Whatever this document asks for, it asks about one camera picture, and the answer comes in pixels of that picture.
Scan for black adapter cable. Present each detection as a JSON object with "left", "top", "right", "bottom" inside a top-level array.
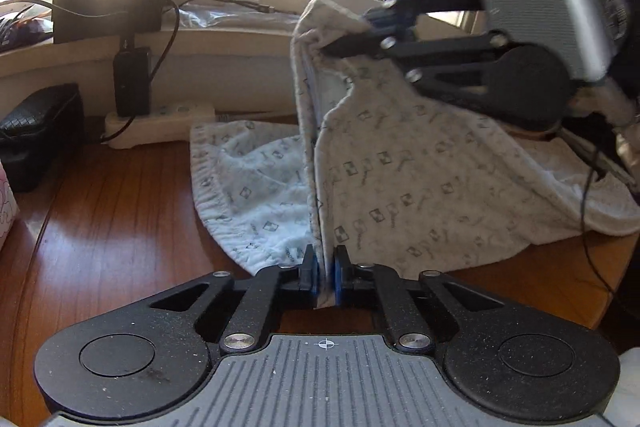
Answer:
[{"left": 100, "top": 0, "right": 182, "bottom": 142}]

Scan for clear plastic bag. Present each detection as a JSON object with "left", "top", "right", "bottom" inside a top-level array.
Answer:
[{"left": 177, "top": 4, "right": 306, "bottom": 30}]

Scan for black power adapter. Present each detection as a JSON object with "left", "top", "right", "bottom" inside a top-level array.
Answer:
[{"left": 112, "top": 34, "right": 152, "bottom": 118}]

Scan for white checker-print pajama pants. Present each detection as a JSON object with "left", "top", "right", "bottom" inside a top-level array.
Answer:
[{"left": 190, "top": 0, "right": 640, "bottom": 308}]

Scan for beige windowsill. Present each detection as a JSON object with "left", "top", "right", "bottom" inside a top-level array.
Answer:
[{"left": 0, "top": 0, "right": 481, "bottom": 118}]

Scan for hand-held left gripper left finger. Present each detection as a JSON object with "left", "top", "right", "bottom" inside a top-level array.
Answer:
[{"left": 150, "top": 244, "right": 319, "bottom": 353}]

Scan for black textured case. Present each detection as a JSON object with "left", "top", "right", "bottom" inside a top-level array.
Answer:
[{"left": 0, "top": 84, "right": 86, "bottom": 192}]

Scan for black box device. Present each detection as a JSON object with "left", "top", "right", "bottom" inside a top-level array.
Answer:
[{"left": 51, "top": 0, "right": 169, "bottom": 45}]

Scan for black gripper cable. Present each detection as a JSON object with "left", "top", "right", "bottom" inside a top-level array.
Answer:
[{"left": 560, "top": 127, "right": 640, "bottom": 323}]

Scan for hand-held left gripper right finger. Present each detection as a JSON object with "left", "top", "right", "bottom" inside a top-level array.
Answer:
[{"left": 334, "top": 244, "right": 505, "bottom": 353}]

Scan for white power strip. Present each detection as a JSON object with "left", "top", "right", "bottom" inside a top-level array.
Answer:
[{"left": 104, "top": 101, "right": 217, "bottom": 151}]

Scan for pink tissue box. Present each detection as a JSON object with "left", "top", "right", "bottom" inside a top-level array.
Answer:
[{"left": 0, "top": 162, "right": 21, "bottom": 248}]

